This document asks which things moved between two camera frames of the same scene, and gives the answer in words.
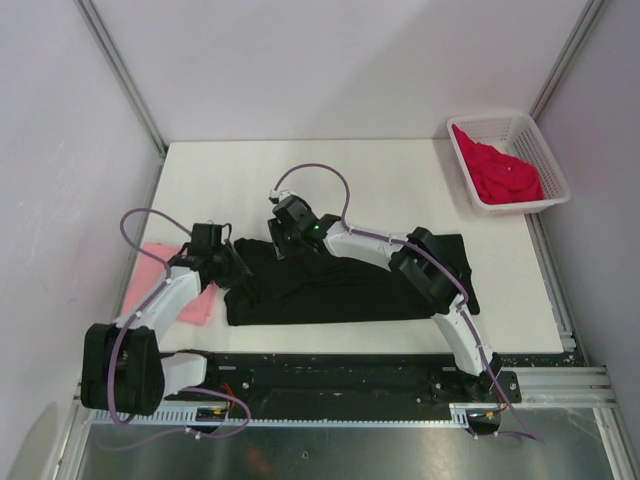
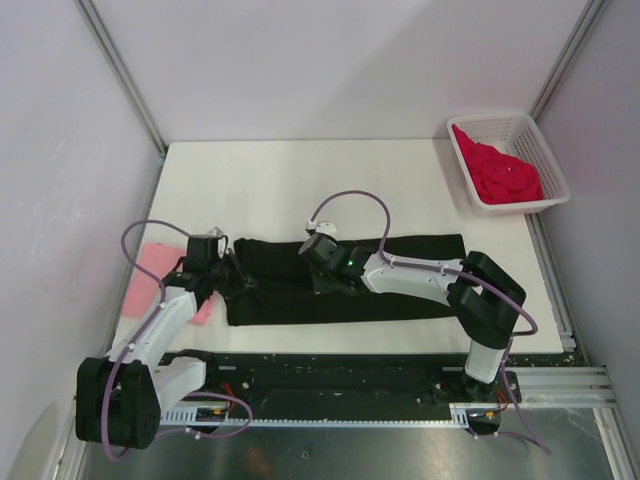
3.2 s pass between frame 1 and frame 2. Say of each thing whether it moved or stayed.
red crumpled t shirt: stayed
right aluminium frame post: stayed
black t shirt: stayed
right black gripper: moved
